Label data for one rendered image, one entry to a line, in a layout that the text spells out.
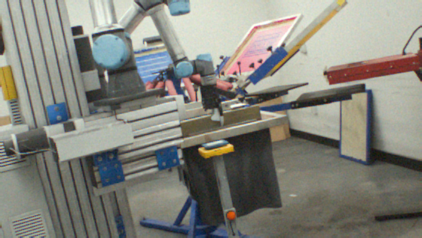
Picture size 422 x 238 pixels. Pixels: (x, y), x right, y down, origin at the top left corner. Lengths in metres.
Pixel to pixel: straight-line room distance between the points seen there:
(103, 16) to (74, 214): 0.79
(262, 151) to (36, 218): 1.16
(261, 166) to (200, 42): 4.76
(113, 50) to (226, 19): 5.61
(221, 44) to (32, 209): 5.56
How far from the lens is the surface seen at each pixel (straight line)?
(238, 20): 7.38
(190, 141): 2.38
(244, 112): 2.57
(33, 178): 2.01
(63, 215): 2.09
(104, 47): 1.78
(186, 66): 2.35
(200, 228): 3.93
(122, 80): 1.92
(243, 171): 2.57
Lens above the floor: 1.33
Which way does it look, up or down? 7 degrees down
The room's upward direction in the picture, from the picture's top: 11 degrees counter-clockwise
